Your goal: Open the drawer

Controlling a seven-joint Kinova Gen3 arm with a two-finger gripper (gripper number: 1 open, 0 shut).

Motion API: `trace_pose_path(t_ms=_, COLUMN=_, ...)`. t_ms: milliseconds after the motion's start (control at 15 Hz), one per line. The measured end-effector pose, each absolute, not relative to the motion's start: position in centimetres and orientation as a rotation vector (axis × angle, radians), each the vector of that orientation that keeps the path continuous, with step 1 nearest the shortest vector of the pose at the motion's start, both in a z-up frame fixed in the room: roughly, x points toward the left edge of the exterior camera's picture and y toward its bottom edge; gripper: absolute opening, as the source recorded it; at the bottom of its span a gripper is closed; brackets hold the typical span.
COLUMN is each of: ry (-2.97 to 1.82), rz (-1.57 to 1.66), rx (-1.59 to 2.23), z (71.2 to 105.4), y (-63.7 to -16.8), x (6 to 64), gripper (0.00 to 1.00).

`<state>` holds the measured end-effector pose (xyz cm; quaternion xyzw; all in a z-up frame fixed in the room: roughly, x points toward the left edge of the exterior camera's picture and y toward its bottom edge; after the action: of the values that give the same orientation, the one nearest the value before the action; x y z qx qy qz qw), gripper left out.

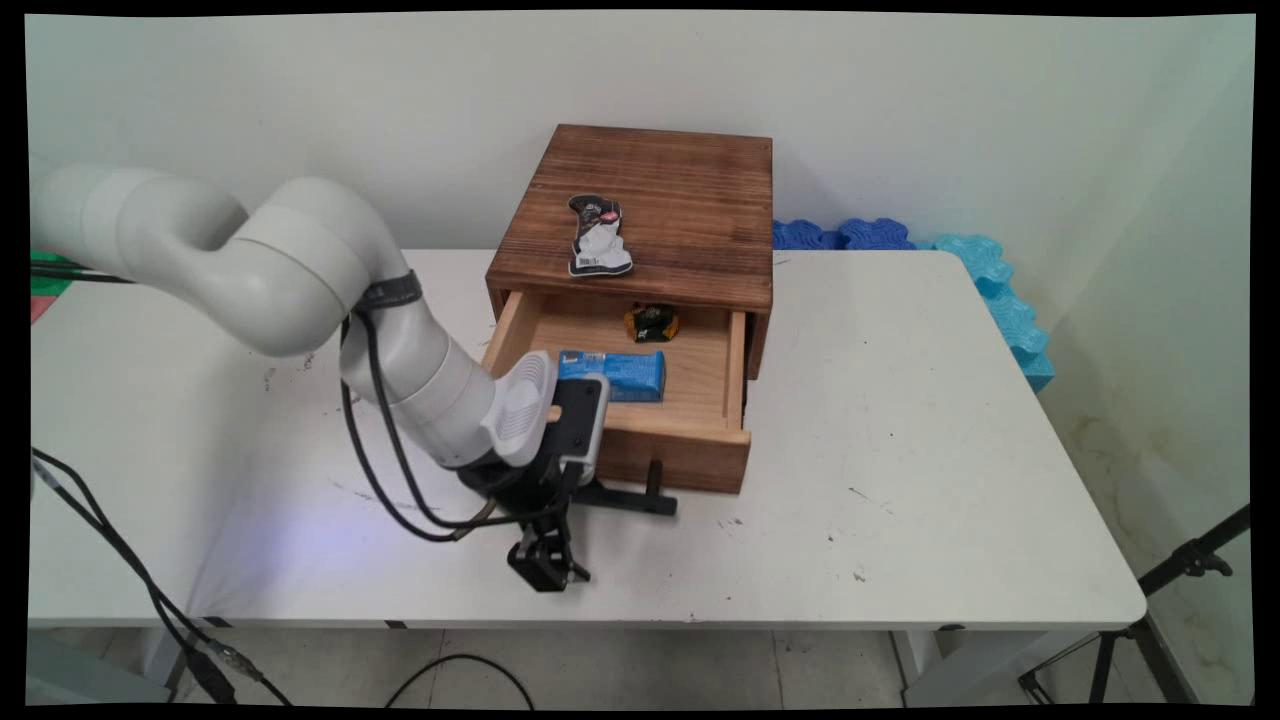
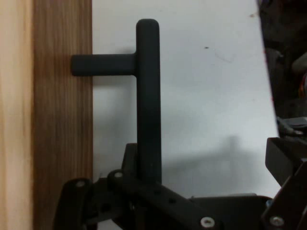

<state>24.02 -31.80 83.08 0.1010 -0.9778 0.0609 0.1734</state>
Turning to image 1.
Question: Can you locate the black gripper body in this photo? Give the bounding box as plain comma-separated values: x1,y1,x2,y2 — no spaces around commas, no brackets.
457,449,587,538

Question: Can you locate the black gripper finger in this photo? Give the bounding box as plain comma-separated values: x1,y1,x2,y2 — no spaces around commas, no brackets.
506,538,564,594
555,524,592,584

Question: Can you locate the wooden drawer with black handle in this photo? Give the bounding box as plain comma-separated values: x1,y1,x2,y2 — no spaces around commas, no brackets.
479,289,754,518

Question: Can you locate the blue snack packet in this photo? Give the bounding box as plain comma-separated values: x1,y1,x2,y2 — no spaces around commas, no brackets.
557,349,667,404

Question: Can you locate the black yellow snack packet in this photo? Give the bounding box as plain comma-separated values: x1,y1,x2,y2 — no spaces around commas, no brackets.
623,302,681,344

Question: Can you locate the black white snack packet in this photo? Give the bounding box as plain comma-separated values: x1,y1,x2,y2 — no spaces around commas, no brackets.
567,193,635,278

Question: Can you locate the brown wooden drawer cabinet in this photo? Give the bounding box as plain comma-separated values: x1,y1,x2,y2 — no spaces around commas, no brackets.
485,124,775,382

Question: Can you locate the dark blue foam mat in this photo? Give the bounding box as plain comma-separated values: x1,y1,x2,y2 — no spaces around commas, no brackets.
772,219,847,252
838,217,917,252

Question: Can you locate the white table leg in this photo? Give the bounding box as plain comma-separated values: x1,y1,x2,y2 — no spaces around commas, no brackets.
138,627,209,693
889,627,1103,707

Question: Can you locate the light blue foam mat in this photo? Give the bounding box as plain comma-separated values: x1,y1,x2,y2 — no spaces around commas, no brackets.
914,233,1057,394

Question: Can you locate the green paper sheet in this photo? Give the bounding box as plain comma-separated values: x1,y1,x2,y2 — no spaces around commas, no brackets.
30,250,79,298

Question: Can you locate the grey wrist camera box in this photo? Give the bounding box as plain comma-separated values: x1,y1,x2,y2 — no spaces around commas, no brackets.
547,372,612,487

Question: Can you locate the black floor cable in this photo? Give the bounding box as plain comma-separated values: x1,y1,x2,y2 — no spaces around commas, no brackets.
384,654,537,710

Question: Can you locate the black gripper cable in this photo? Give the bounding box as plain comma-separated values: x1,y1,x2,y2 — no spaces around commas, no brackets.
339,308,573,544

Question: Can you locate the black arm strap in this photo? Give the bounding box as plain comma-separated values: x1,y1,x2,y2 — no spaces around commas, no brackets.
358,270,424,311

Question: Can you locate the black hanging cable bundle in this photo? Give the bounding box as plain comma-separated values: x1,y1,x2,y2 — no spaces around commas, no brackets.
30,447,293,707

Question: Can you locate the black camera tripod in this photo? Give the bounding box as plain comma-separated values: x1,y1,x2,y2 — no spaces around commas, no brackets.
1018,505,1252,706

